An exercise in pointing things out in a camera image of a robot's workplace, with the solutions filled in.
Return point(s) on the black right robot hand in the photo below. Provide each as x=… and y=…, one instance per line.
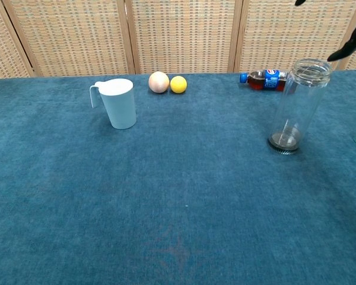
x=354, y=44

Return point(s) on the tall clear glass jar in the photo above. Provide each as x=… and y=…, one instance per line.
x=299, y=112

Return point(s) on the small Pepsi cola bottle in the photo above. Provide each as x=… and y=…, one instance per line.
x=267, y=79

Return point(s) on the yellow ball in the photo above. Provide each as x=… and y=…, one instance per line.
x=178, y=84

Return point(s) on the peach coloured ball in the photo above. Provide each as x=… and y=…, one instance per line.
x=158, y=82

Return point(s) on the blue velvet tablecloth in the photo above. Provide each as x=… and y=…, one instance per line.
x=178, y=184

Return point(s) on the light blue plastic cup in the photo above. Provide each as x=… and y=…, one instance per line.
x=120, y=104

